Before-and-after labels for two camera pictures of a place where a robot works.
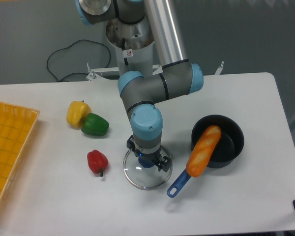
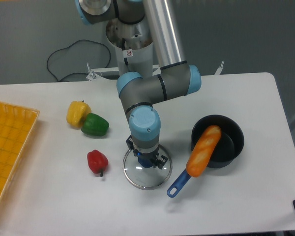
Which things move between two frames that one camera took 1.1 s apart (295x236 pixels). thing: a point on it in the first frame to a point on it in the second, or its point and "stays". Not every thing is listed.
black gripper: (162, 162) stays
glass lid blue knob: (146, 161) to (147, 178)
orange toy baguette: (199, 159) stays
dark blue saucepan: (229, 144) stays
